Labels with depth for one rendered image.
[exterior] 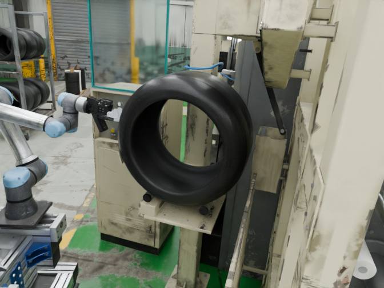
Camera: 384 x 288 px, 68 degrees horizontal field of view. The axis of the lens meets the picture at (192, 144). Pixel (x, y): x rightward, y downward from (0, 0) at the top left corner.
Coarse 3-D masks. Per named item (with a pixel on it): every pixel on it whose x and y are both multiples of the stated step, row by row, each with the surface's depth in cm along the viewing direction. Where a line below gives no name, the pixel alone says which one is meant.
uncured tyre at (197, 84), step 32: (160, 96) 114; (192, 96) 110; (224, 96) 111; (128, 128) 123; (224, 128) 110; (128, 160) 128; (160, 160) 155; (224, 160) 114; (160, 192) 128; (192, 192) 123; (224, 192) 122
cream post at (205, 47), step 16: (208, 0) 136; (208, 16) 138; (192, 32) 142; (208, 32) 140; (192, 48) 145; (208, 48) 142; (192, 64) 147; (208, 64) 145; (192, 112) 155; (192, 128) 158; (208, 128) 156; (192, 144) 161; (208, 144) 163; (192, 160) 164; (208, 160) 170; (192, 240) 182; (192, 256) 186; (192, 272) 190
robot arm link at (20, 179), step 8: (16, 168) 145; (24, 168) 146; (8, 176) 139; (16, 176) 139; (24, 176) 141; (32, 176) 148; (8, 184) 138; (16, 184) 139; (24, 184) 141; (32, 184) 147; (8, 192) 140; (16, 192) 140; (24, 192) 142; (16, 200) 141
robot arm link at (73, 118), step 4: (64, 112) 141; (68, 112) 143; (64, 116) 139; (68, 116) 140; (72, 116) 142; (76, 116) 144; (72, 120) 141; (76, 120) 144; (72, 124) 140; (76, 124) 145; (72, 128) 143; (76, 128) 146; (68, 132) 144; (72, 132) 145
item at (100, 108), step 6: (90, 96) 139; (90, 102) 137; (96, 102) 134; (102, 102) 133; (108, 102) 137; (84, 108) 137; (90, 108) 139; (96, 108) 135; (102, 108) 136; (108, 108) 138; (96, 114) 136; (102, 114) 136
